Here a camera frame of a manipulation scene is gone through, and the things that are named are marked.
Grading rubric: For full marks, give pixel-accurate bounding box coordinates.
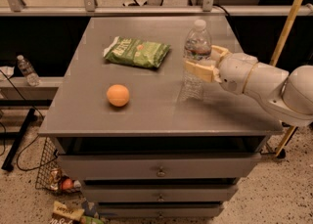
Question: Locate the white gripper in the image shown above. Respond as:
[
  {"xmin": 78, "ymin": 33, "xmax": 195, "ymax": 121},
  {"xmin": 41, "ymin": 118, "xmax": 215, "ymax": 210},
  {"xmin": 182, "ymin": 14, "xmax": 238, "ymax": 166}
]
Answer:
[{"xmin": 184, "ymin": 45, "xmax": 258, "ymax": 95}]

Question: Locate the clear plastic water bottle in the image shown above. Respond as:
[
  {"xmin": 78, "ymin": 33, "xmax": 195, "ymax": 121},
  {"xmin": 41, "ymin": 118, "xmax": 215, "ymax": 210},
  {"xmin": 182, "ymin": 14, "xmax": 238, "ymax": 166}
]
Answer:
[{"xmin": 179, "ymin": 20, "xmax": 211, "ymax": 102}]

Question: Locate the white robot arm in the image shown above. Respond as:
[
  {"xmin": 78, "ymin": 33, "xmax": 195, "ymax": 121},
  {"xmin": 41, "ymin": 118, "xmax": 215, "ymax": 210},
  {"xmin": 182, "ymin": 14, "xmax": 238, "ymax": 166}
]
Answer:
[{"xmin": 183, "ymin": 45, "xmax": 313, "ymax": 127}]

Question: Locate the small water bottle on ledge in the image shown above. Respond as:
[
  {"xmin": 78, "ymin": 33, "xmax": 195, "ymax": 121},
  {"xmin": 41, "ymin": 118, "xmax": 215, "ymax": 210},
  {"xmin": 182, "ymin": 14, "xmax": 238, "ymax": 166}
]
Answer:
[{"xmin": 17, "ymin": 55, "xmax": 40, "ymax": 86}]

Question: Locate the green chip bag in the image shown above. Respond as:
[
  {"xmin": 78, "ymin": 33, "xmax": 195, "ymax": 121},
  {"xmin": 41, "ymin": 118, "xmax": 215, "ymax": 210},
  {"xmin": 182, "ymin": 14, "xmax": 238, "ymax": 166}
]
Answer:
[{"xmin": 103, "ymin": 36, "xmax": 170, "ymax": 68}]

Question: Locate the orange ball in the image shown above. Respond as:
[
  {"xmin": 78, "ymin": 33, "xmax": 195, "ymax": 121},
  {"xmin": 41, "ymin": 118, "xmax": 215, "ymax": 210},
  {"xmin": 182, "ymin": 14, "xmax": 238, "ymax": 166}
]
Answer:
[{"xmin": 107, "ymin": 84, "xmax": 130, "ymax": 107}]

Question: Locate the grey drawer cabinet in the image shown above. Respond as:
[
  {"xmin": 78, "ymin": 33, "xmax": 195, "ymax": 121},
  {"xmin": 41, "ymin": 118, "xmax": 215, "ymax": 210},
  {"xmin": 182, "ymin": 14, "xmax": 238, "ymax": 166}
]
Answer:
[{"xmin": 40, "ymin": 16, "xmax": 282, "ymax": 218}]

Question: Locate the snack bag on floor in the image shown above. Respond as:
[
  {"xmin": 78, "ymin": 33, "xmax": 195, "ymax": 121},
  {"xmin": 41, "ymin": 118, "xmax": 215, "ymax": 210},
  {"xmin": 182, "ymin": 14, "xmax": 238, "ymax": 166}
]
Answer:
[{"xmin": 49, "ymin": 202, "xmax": 84, "ymax": 224}]

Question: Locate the black table leg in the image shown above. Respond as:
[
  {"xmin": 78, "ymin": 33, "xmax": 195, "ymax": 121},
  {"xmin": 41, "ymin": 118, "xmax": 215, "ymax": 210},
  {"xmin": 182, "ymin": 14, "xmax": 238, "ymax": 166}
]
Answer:
[{"xmin": 1, "ymin": 109, "xmax": 35, "ymax": 172}]

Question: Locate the black cable on floor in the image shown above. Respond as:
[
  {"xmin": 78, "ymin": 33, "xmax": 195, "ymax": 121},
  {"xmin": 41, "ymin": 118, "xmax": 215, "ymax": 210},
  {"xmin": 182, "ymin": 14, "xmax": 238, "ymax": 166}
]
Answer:
[{"xmin": 0, "ymin": 69, "xmax": 60, "ymax": 172}]

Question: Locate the black wire basket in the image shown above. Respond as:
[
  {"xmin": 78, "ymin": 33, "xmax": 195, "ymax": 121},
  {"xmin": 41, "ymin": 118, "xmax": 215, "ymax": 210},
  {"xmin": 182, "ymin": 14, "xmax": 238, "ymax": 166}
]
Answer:
[{"xmin": 35, "ymin": 139, "xmax": 81, "ymax": 195}]

